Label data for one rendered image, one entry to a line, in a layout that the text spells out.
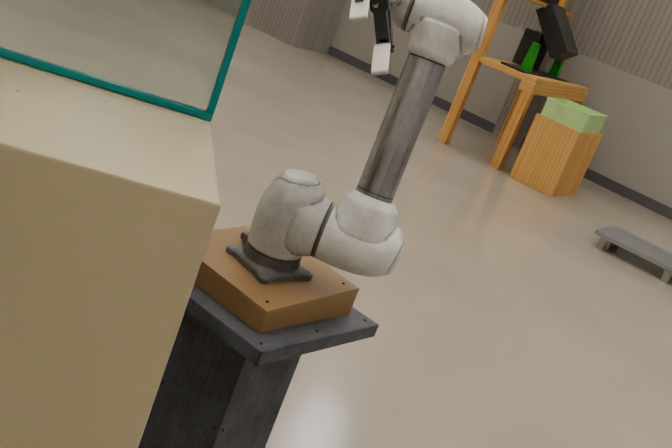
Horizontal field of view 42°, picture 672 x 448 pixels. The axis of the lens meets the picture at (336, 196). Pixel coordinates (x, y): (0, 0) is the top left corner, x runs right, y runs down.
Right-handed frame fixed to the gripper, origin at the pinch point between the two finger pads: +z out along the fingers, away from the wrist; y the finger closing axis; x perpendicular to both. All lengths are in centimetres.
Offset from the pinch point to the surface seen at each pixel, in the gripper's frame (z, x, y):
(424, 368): -47, -48, -253
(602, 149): -530, 26, -762
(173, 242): 55, -11, 28
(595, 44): -634, 27, -696
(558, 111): -450, -10, -584
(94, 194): 53, -17, 36
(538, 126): -441, -30, -593
